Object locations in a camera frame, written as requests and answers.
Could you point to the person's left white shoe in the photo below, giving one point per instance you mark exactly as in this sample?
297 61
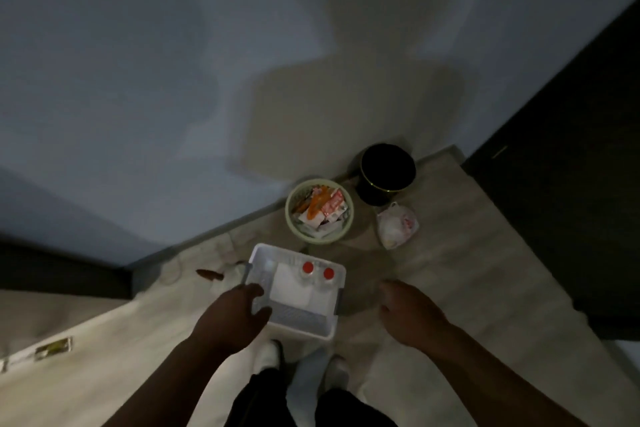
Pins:
267 356

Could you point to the person's white shoe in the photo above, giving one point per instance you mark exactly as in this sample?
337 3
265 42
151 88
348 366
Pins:
337 371
267 356

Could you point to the white plastic basket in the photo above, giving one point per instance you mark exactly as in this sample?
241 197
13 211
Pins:
300 321

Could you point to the person's left hand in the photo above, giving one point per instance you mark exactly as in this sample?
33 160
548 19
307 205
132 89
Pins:
230 321

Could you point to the person's right black trouser leg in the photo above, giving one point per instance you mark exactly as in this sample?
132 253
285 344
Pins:
350 411

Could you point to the dark wood wardrobe unit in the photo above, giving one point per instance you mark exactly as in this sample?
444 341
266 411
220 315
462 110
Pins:
50 271

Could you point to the white tied plastic bag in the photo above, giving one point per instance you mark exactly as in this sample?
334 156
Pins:
397 226

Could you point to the person's right forearm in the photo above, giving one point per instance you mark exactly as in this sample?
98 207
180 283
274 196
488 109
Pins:
500 386

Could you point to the dark door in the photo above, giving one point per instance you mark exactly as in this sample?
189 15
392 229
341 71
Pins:
575 191

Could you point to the small yellow black wrapper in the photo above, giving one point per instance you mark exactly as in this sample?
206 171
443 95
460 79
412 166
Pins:
52 349

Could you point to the black round trash can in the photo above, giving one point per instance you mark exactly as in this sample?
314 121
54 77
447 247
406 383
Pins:
387 171

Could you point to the person's right white shoe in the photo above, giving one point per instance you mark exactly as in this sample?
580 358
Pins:
337 371

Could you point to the person's left forearm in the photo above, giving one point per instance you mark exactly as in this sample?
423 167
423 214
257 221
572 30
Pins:
170 386

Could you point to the pale green waste bin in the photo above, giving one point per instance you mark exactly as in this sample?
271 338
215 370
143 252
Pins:
291 221

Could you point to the pile of crumpled wrappers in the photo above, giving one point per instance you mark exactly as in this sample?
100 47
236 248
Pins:
320 209

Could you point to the person's right hand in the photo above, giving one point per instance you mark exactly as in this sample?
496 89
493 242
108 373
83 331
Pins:
415 321

